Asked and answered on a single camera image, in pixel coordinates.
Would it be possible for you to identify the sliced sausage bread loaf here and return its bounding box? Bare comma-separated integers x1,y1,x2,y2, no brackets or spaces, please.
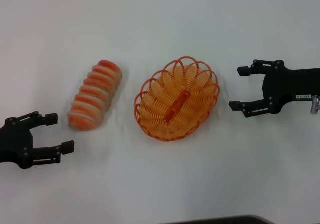
67,59,123,131

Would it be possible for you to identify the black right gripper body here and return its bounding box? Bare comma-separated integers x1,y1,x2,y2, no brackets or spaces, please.
261,66,320,114

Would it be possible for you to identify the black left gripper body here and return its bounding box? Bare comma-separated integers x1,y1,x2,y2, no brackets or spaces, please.
0,118,34,170

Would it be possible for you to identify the orange plastic woven basket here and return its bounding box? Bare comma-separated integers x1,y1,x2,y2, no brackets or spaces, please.
134,56,221,142

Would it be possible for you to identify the silver metal cable connector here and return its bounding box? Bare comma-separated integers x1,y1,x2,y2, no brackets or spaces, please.
310,94,320,115

